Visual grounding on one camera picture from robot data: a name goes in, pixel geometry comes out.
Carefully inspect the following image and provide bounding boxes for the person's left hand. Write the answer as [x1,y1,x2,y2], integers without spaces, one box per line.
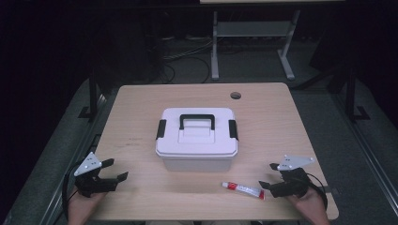
[67,187,108,225]

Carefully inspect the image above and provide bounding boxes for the grey metal desk frame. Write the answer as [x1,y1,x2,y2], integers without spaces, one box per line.
[210,9,302,82]

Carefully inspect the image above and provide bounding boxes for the bundle of floor cables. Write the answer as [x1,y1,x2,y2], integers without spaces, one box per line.
[152,36,218,84]

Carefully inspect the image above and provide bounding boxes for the person's right hand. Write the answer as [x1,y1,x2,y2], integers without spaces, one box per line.
[288,187,331,225]

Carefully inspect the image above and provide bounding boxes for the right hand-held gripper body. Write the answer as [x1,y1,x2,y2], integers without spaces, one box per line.
[268,155,315,199]

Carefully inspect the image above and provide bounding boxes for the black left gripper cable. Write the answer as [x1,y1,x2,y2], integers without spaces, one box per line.
[61,161,83,221]

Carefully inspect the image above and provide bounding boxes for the aluminium floor rail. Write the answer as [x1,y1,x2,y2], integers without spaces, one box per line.
[38,93,108,225]
[332,93,398,218]

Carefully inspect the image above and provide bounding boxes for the black metal stand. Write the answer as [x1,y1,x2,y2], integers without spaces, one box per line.
[343,67,371,124]
[77,69,105,122]

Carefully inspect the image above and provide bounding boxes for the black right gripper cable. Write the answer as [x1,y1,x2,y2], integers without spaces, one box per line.
[307,172,329,211]

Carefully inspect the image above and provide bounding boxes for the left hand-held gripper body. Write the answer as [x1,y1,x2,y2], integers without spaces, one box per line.
[73,151,119,199]

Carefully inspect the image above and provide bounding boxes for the white plastic storage box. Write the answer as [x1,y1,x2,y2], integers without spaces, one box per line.
[161,153,235,173]

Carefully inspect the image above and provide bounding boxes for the red and white ointment tube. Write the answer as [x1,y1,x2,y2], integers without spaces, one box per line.
[222,181,266,201]

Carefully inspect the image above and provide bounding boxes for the white box lid black handle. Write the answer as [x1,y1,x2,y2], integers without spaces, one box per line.
[155,107,239,158]

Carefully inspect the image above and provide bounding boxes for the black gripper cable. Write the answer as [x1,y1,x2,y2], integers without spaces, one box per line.
[307,172,329,211]
[61,161,83,221]

